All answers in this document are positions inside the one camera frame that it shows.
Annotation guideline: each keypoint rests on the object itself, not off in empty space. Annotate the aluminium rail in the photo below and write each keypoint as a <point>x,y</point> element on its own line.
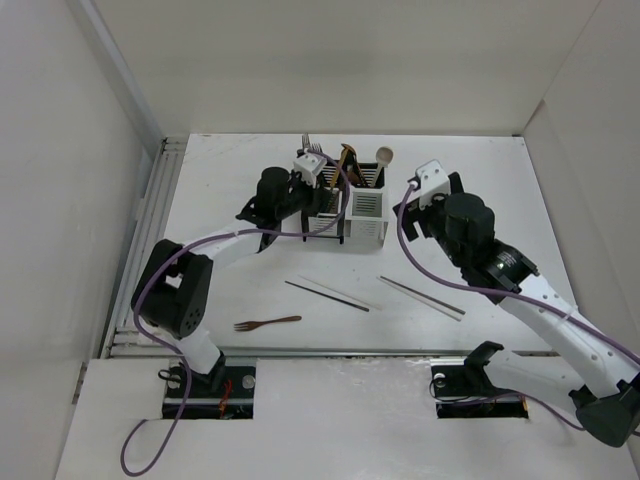
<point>277,353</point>
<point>150,219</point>

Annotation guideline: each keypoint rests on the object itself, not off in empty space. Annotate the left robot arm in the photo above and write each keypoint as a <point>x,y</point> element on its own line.
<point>172,293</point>

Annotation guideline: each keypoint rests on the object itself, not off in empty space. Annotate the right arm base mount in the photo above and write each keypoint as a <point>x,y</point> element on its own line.
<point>463,390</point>

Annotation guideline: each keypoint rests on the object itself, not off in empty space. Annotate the black chopstick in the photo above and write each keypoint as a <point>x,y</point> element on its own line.
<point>327,296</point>
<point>421,295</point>

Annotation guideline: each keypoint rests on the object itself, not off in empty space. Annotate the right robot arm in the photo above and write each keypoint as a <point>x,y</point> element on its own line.
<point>598,381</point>

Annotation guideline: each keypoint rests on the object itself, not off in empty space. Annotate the copper fork long handle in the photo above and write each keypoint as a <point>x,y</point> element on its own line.
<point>306,143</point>

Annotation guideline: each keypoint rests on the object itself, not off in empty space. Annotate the black spoon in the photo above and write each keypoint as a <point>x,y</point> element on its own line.
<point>346,159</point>

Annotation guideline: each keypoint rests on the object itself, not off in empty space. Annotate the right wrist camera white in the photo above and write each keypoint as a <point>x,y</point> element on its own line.
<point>429,183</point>

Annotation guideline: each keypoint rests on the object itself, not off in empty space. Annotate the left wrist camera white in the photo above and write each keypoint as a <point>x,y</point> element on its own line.
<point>309,165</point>

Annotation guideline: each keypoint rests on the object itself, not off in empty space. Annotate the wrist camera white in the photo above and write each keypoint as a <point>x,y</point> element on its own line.
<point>309,165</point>
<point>429,183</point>

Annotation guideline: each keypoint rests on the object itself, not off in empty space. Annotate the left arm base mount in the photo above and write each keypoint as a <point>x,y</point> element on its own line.
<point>225,394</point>

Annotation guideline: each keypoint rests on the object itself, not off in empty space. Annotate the aluminium rail front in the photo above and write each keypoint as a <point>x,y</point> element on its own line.
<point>277,353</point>

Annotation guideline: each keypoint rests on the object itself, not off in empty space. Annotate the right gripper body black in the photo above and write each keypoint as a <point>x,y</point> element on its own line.
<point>431,219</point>

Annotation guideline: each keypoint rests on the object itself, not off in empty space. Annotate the white utensil container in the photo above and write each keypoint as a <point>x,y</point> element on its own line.
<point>367,218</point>

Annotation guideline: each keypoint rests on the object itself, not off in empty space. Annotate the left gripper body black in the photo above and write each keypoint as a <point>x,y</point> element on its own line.
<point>301,197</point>

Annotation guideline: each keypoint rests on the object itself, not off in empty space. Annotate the aluminium rail left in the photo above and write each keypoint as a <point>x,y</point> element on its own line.
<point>150,219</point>

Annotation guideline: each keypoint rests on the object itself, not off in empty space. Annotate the dark brown fork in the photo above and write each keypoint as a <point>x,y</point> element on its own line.
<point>248,326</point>

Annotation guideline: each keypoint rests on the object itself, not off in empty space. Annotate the black utensil container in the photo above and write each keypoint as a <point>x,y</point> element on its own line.
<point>328,220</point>

